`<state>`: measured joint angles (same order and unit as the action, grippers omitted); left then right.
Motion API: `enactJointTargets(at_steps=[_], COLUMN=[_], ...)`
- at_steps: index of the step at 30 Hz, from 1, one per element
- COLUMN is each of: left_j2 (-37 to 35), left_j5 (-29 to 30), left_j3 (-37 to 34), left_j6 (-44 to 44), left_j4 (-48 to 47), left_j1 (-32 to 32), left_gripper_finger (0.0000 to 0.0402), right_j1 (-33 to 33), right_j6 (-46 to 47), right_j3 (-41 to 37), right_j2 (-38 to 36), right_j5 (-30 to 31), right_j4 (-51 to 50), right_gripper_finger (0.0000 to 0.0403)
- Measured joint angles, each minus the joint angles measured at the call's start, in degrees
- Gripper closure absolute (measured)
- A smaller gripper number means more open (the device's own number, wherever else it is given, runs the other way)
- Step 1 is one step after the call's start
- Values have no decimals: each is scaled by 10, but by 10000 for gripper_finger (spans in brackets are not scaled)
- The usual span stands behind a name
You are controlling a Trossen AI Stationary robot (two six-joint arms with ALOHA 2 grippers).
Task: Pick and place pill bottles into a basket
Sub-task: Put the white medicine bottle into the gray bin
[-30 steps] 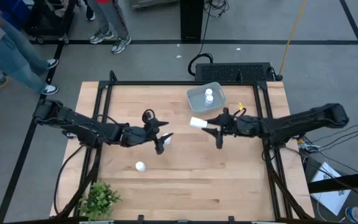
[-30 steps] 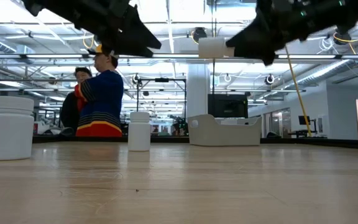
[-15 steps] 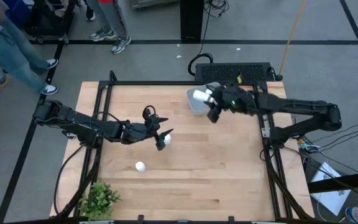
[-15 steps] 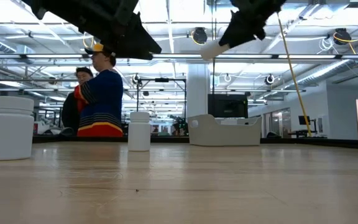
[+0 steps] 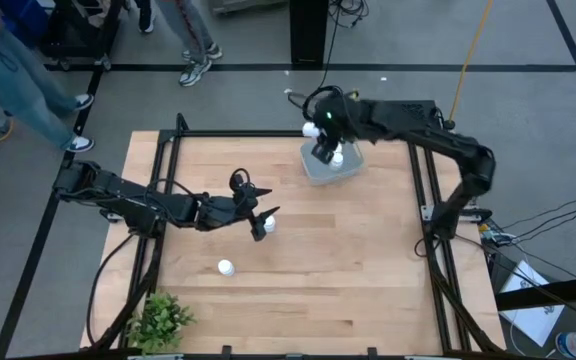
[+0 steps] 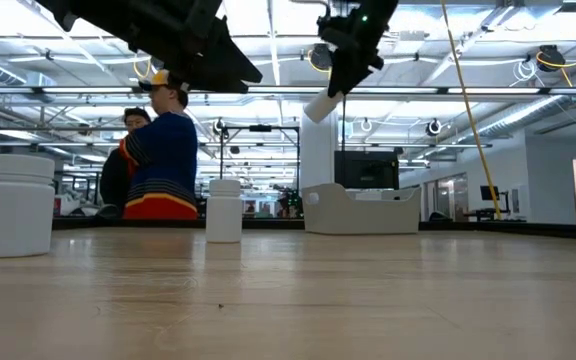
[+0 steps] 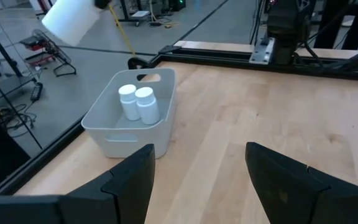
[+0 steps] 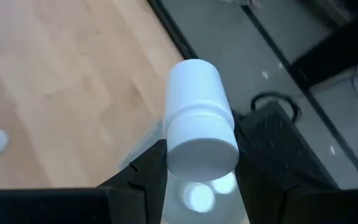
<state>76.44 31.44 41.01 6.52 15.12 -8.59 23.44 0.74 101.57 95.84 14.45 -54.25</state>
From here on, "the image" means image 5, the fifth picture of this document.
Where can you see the black aluminium table frame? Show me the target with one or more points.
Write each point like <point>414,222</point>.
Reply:
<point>243,133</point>

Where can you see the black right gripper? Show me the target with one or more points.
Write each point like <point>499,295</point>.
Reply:
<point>340,120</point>

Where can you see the black upright column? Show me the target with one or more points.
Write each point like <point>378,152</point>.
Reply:
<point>308,30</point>

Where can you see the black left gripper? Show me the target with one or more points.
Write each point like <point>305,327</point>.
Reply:
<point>225,212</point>

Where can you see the blue plastic bin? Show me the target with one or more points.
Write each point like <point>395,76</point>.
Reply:
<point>30,20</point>

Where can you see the person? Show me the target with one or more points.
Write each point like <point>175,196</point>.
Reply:
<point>188,30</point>
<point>18,85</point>
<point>145,17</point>

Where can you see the black metal beam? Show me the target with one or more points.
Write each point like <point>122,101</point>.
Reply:
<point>553,292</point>

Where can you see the small green potted plant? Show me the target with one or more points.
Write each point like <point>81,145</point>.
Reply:
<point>160,322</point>

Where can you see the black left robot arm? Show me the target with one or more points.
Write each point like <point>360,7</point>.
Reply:
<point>128,200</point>

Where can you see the white paper sheet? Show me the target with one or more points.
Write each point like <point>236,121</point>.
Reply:
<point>538,320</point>

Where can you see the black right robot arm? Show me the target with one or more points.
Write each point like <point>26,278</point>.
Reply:
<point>448,142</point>

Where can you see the black wheeled cart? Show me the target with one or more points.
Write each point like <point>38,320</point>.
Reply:
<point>78,30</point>

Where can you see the translucent grey plastic basket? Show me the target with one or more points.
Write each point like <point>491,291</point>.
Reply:
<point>350,167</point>

